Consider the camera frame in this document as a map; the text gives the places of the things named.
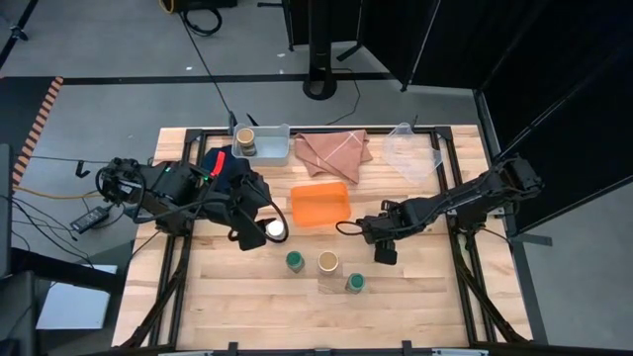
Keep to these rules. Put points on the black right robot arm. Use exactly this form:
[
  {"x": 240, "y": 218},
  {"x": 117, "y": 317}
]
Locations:
[{"x": 470, "y": 195}]

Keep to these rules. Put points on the white flat panel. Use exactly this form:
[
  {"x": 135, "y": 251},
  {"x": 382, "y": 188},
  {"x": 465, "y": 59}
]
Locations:
[{"x": 74, "y": 301}]

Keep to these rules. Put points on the black pole stand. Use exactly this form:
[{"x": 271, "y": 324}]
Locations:
[{"x": 320, "y": 49}]

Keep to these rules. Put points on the clear plastic bin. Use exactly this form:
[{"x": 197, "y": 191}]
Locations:
[{"x": 410, "y": 155}]

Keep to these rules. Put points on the orange plastic bin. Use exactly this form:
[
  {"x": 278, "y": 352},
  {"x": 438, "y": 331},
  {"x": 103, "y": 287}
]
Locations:
[{"x": 320, "y": 205}]

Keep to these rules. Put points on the pink folded cloth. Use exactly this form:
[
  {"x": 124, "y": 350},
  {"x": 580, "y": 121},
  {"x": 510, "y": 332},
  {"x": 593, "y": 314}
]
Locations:
[{"x": 331, "y": 153}]

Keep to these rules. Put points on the white-lid spice jar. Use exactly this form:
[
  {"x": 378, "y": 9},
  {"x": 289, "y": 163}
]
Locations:
[{"x": 275, "y": 229}]

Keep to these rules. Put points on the small black hook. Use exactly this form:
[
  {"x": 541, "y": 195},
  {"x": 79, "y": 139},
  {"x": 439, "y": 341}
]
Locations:
[{"x": 80, "y": 170}]

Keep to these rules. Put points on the black power adapter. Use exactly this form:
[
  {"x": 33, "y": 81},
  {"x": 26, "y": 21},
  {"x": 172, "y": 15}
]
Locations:
[{"x": 90, "y": 219}]

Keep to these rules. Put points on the green-lid spice jar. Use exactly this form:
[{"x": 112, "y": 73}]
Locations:
[
  {"x": 295, "y": 259},
  {"x": 355, "y": 282}
]

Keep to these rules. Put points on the black tripod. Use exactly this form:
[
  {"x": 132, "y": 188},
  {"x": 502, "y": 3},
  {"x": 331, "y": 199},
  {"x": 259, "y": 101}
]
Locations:
[{"x": 19, "y": 33}]

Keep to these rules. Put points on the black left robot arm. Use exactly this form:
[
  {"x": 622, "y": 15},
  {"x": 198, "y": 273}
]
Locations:
[{"x": 173, "y": 185}]

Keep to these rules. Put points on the navy blue folded cloth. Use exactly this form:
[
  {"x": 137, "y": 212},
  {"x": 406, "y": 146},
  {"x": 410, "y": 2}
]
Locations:
[{"x": 233, "y": 165}]

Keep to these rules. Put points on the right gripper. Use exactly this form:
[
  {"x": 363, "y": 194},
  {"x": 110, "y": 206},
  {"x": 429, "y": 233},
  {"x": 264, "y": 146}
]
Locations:
[{"x": 390, "y": 225}]

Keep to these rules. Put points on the black aluminium table frame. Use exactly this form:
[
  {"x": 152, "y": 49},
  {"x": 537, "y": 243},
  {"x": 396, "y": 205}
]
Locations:
[{"x": 444, "y": 133}]

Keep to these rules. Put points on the tan-lid spice jar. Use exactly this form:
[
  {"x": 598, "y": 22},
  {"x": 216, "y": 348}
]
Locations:
[
  {"x": 328, "y": 261},
  {"x": 245, "y": 137}
]

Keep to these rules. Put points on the orange black hazard strip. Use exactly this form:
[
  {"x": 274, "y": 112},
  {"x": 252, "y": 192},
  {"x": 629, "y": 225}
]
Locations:
[{"x": 39, "y": 126}]

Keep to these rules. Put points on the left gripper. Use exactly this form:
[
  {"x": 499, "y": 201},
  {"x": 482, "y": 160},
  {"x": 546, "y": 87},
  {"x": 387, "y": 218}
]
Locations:
[{"x": 242, "y": 210}]

